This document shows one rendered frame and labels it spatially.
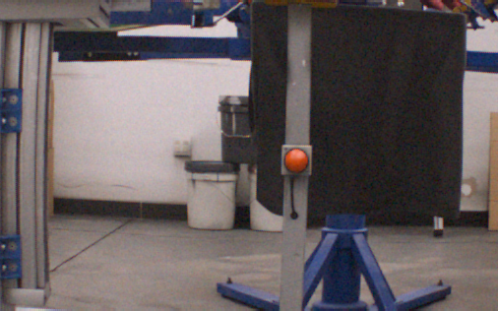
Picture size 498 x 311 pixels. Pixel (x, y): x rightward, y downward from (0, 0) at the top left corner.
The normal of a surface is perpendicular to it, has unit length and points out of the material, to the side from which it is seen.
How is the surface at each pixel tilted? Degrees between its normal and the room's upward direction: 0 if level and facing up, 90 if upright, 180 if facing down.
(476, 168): 90
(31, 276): 90
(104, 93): 90
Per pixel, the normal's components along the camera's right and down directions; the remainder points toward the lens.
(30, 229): 0.07, 0.05
